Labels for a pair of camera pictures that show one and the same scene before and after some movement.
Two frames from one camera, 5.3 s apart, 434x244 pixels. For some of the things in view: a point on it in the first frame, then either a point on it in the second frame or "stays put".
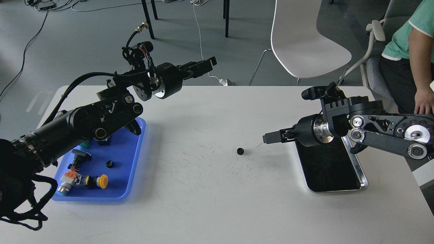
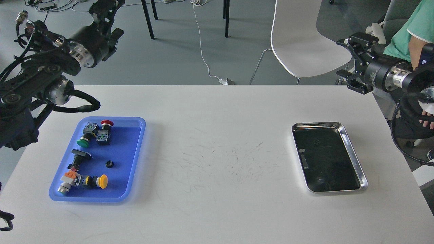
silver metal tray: x=331 y=166 stays put
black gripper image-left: x=171 y=77 -> x=91 y=44
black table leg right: x=226 y=8 stays put
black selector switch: x=79 y=155 stays put
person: x=407 y=63 -> x=412 y=26
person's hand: x=424 y=98 -> x=425 y=123
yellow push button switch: x=92 y=182 stays put
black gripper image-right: x=311 y=130 -> x=388 y=74
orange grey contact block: x=71 y=179 stays put
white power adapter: x=224 y=82 stays put
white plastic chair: x=298 y=46 stays put
